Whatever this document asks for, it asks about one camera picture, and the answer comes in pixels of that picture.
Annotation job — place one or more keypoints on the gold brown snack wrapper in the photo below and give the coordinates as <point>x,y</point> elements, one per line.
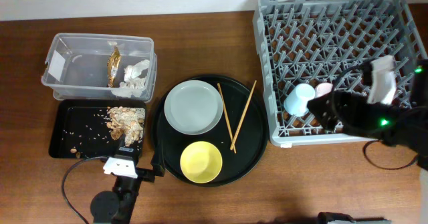
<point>112,66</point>

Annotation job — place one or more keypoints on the grey round plate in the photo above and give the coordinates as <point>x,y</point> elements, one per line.
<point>193,107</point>

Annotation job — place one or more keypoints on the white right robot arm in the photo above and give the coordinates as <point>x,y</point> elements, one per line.
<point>403,126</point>

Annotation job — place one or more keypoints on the clear plastic bin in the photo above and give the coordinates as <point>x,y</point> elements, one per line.
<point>85,73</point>

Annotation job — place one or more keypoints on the pink cup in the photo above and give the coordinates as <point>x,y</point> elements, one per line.
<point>323,89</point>

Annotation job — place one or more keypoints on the round black serving tray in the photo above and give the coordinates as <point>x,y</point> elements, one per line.
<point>250,144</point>

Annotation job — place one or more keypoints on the dark object at bottom edge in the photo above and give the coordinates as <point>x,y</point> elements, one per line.
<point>340,218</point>

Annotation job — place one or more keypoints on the grey dishwasher rack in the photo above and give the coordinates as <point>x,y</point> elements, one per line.
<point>312,41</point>

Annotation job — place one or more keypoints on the wooden chopstick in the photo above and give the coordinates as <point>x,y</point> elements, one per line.
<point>232,147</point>
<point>225,113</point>

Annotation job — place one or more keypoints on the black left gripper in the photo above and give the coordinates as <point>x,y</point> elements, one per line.
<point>148,175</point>

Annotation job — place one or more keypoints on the light blue plastic cup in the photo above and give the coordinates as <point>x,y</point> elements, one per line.
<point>296,102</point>

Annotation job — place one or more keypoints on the white label on bin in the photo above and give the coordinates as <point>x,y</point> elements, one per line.
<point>56,65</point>

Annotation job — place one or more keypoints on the white tissue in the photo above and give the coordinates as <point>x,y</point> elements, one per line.
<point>133,83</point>

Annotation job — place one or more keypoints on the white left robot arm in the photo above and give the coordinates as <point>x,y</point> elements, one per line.
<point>117,205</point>

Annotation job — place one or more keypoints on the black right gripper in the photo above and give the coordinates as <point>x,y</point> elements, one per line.
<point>340,102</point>

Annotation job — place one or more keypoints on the yellow bowl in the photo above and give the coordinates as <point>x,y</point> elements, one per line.
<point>201,162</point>

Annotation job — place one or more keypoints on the black rectangular tray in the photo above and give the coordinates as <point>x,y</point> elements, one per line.
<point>80,130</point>

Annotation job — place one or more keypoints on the food scraps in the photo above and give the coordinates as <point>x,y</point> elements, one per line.
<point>127,122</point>

